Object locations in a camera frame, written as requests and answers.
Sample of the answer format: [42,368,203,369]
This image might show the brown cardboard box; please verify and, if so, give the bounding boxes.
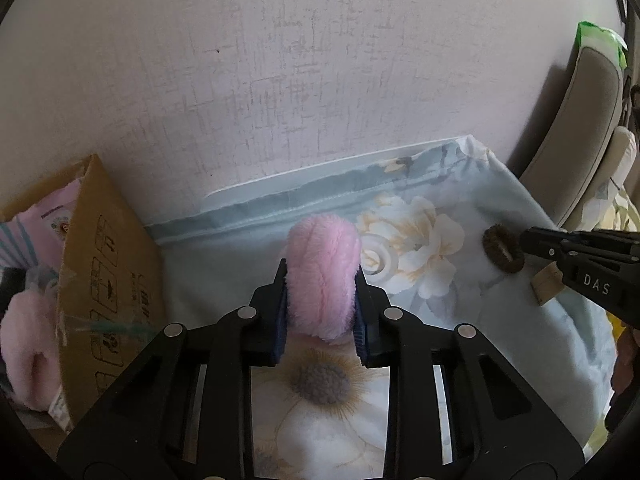
[0,154,166,433]

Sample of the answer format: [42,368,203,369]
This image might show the brown fuzzy scrunchie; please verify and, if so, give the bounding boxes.
[482,225,526,273]

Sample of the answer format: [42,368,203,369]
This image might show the white ring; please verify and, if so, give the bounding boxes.
[361,232,401,277]

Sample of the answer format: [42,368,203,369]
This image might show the green packet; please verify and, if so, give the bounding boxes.
[575,20,628,68]

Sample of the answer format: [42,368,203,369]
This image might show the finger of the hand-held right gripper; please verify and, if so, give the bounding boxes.
[519,227,571,262]

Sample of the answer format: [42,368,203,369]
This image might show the light blue floral cloth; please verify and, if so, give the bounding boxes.
[145,135,618,480]

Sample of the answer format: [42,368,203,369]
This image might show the small beige block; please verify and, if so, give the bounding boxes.
[531,264,568,307]

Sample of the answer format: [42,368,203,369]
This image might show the beige pillow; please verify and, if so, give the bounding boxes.
[607,125,640,196]

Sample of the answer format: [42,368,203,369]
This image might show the person's right hand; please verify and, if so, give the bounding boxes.
[611,330,640,397]

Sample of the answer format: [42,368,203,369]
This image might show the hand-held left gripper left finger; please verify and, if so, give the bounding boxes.
[56,260,289,480]

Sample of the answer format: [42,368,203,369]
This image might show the pink striped package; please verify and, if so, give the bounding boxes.
[0,180,83,271]

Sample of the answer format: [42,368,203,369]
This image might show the white floral quilt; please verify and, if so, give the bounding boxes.
[585,180,640,233]

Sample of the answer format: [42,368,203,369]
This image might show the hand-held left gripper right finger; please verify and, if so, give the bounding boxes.
[354,272,586,480]

